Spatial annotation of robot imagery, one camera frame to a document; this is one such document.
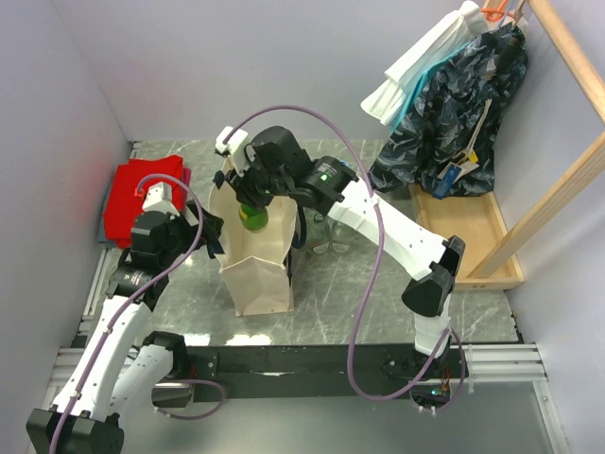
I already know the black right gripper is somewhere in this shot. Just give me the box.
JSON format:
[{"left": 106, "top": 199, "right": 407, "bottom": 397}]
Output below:
[{"left": 224, "top": 148, "right": 291, "bottom": 212}]

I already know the green bottle yellow label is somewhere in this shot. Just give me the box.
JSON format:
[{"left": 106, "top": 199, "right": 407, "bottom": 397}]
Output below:
[{"left": 238, "top": 203, "right": 268, "bottom": 233}]

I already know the beige canvas tote bag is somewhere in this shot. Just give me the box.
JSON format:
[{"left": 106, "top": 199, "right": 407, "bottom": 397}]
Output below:
[{"left": 208, "top": 183, "right": 297, "bottom": 316}]

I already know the green cap glass bottle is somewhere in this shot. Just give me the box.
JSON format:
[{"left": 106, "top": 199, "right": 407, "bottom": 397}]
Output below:
[{"left": 308, "top": 241, "right": 331, "bottom": 254}]

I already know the green cap bottle front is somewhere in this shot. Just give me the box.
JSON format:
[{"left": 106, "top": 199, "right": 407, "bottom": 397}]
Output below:
[{"left": 331, "top": 242, "right": 352, "bottom": 253}]

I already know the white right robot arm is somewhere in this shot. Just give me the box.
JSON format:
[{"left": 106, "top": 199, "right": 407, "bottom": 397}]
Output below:
[{"left": 216, "top": 126, "right": 465, "bottom": 376}]

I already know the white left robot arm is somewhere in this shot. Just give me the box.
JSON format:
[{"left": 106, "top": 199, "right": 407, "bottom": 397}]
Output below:
[{"left": 26, "top": 201, "right": 223, "bottom": 453}]

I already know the red folded cloth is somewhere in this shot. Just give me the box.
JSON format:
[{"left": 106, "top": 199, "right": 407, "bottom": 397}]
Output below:
[{"left": 102, "top": 155, "right": 189, "bottom": 249}]

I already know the white pleated garment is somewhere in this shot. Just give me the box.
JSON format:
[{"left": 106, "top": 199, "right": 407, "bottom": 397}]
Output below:
[{"left": 360, "top": 1, "right": 489, "bottom": 126}]

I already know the black base beam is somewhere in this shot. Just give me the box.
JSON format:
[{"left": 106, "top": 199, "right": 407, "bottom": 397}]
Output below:
[{"left": 167, "top": 343, "right": 468, "bottom": 400}]

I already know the blue hang tag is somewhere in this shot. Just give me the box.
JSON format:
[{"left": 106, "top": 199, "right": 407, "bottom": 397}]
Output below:
[{"left": 433, "top": 163, "right": 462, "bottom": 200}]

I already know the teal garment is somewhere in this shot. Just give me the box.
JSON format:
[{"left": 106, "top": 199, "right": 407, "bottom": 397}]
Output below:
[{"left": 389, "top": 38, "right": 472, "bottom": 132}]

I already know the dark patterned shirt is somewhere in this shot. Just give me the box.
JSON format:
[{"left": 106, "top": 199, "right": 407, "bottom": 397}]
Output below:
[{"left": 368, "top": 24, "right": 528, "bottom": 198}]

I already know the wooden tray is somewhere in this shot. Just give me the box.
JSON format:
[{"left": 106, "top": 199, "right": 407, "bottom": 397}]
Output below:
[{"left": 409, "top": 184, "right": 525, "bottom": 290}]

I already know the orange clothes hanger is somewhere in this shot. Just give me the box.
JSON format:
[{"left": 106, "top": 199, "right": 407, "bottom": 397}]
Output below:
[{"left": 481, "top": 0, "right": 509, "bottom": 23}]

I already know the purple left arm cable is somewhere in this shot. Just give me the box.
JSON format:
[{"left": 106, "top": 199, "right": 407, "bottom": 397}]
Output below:
[{"left": 46, "top": 174, "right": 228, "bottom": 454}]

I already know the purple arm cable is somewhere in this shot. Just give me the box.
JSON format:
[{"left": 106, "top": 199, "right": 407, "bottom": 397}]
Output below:
[
  {"left": 226, "top": 106, "right": 469, "bottom": 417},
  {"left": 46, "top": 174, "right": 228, "bottom": 454}
]

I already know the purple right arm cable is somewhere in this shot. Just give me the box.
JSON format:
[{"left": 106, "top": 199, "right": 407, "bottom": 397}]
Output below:
[{"left": 226, "top": 106, "right": 469, "bottom": 417}]

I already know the wooden rack frame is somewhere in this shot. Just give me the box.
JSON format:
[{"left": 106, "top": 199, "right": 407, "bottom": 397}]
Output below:
[{"left": 472, "top": 1, "right": 604, "bottom": 278}]

